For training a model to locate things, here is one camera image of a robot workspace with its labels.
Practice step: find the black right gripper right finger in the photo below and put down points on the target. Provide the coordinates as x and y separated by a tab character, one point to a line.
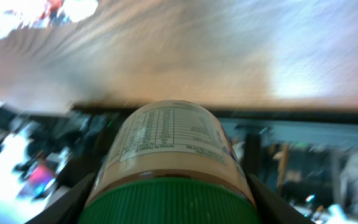
270	207

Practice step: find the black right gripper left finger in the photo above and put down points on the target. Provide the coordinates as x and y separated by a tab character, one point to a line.
67	208

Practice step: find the green lid jar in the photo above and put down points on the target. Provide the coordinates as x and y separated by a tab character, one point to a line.
170	162

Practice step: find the colourful snack packet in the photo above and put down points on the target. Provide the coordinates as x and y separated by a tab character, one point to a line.
40	14

